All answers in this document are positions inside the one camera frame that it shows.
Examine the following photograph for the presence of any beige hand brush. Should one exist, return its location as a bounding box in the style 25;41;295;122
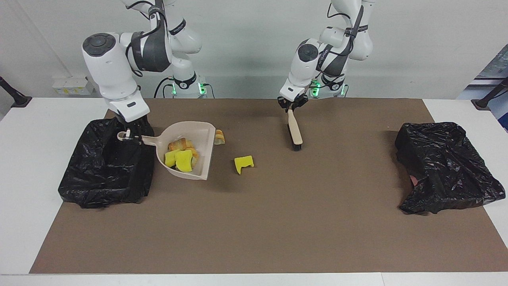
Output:
287;108;304;151

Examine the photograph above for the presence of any beige plastic dustpan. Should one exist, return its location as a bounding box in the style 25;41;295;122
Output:
117;121;217;181

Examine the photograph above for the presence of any notched yellow sponge piece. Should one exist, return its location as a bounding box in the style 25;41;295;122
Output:
234;155;255;175

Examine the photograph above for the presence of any black bag lined bin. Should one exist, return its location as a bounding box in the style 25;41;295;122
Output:
58;112;155;209
394;122;506;215

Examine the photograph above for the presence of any black clamp stand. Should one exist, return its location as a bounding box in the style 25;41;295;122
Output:
0;76;33;108
471;77;508;111

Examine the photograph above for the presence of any brown table mat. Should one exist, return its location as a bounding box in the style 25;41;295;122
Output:
29;98;508;274

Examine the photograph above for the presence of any grey blue panel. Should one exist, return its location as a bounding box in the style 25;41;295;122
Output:
456;54;508;132

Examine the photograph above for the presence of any white wall socket box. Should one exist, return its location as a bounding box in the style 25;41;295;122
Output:
52;76;97;96

